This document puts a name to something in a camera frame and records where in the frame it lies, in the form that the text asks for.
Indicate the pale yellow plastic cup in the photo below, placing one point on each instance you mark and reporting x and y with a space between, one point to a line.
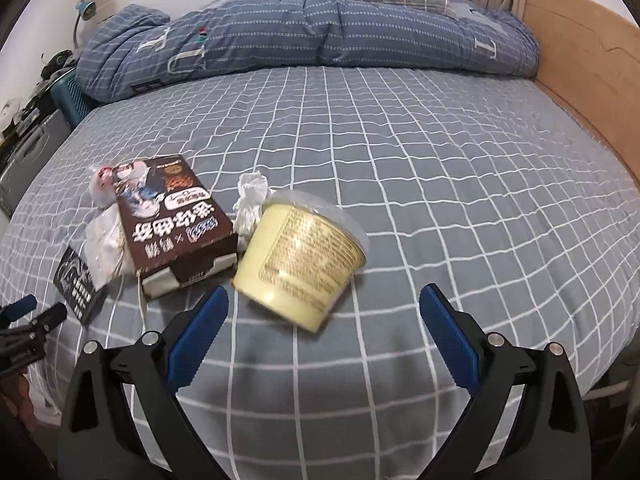
295 260

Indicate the white tissue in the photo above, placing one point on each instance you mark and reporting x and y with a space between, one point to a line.
252 195

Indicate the bed with grey checked sheet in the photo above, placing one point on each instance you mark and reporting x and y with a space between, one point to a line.
450 185

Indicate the white plastic bag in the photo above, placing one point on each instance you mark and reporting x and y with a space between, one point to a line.
107 245

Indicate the black printed packet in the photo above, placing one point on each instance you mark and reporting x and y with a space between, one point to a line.
75 280

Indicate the blue checked duvet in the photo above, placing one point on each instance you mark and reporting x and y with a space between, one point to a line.
300 35

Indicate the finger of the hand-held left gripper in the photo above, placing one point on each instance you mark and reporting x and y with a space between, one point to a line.
20 306
50 316

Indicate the small red-printed plastic bag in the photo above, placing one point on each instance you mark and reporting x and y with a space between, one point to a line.
102 185

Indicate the grey suitcase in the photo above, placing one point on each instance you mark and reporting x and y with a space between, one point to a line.
30 160

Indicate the wooden headboard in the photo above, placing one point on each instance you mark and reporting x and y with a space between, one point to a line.
590 50

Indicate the brown printed carton box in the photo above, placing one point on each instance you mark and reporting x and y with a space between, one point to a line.
170 225

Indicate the teal plastic crate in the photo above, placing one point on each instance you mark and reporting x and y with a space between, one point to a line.
70 100

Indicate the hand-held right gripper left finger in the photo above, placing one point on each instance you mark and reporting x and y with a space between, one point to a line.
197 340

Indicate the pile of dark gadgets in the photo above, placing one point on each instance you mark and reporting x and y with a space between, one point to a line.
55 62

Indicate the blue desk lamp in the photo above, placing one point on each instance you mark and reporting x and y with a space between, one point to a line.
86 8

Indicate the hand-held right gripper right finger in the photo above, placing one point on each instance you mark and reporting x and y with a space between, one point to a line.
450 340

